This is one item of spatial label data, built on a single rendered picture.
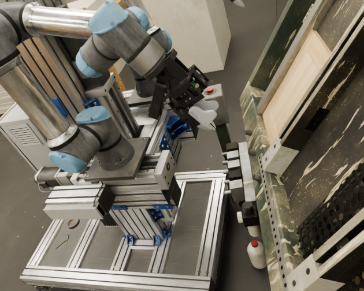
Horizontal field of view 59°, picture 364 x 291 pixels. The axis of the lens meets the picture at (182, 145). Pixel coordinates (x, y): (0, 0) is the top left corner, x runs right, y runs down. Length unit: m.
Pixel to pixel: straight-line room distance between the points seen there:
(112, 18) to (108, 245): 1.71
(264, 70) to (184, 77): 0.99
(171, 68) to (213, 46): 3.05
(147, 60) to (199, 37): 3.05
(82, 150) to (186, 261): 1.02
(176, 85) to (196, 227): 1.39
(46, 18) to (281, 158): 0.84
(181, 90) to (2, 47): 0.53
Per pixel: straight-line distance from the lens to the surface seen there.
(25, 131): 1.58
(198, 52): 3.79
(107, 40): 0.68
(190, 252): 1.91
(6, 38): 1.03
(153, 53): 0.68
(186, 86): 0.68
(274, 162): 1.16
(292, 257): 1.01
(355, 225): 0.76
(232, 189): 1.37
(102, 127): 1.16
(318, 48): 1.23
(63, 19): 0.95
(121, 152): 1.23
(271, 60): 1.63
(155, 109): 0.76
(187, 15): 3.64
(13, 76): 1.03
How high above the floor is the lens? 1.78
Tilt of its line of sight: 38 degrees down
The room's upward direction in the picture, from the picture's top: 23 degrees counter-clockwise
